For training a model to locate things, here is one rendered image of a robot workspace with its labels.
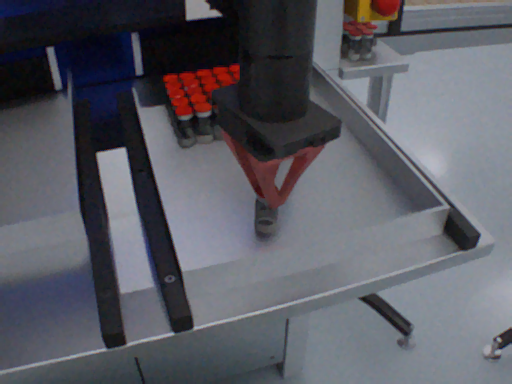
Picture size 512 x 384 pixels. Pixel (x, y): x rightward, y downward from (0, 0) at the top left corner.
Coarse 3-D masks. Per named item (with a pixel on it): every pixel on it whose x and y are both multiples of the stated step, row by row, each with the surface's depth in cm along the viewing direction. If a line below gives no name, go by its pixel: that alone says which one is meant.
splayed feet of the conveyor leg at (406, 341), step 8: (368, 296) 139; (376, 296) 139; (368, 304) 139; (376, 304) 138; (384, 304) 138; (384, 312) 137; (392, 312) 137; (392, 320) 137; (400, 320) 136; (408, 320) 138; (400, 328) 136; (408, 328) 136; (400, 336) 141; (408, 336) 138; (400, 344) 139; (408, 344) 139
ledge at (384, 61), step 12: (384, 48) 86; (348, 60) 81; (360, 60) 81; (372, 60) 81; (384, 60) 81; (396, 60) 82; (348, 72) 79; (360, 72) 79; (372, 72) 80; (384, 72) 81; (396, 72) 82
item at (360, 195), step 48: (336, 96) 66; (144, 144) 59; (336, 144) 61; (384, 144) 56; (192, 192) 54; (240, 192) 54; (336, 192) 54; (384, 192) 54; (432, 192) 49; (192, 240) 48; (240, 240) 48; (288, 240) 48; (336, 240) 44; (384, 240) 47; (192, 288) 42
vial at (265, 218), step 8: (256, 200) 47; (264, 200) 46; (256, 208) 47; (264, 208) 46; (256, 216) 48; (264, 216) 47; (272, 216) 47; (256, 224) 48; (264, 224) 48; (272, 224) 48; (264, 232) 48
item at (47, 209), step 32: (32, 96) 72; (64, 96) 72; (0, 128) 65; (32, 128) 65; (64, 128) 64; (0, 160) 59; (32, 160) 59; (64, 160) 59; (0, 192) 54; (32, 192) 54; (64, 192) 54; (0, 224) 50; (32, 224) 46; (64, 224) 47
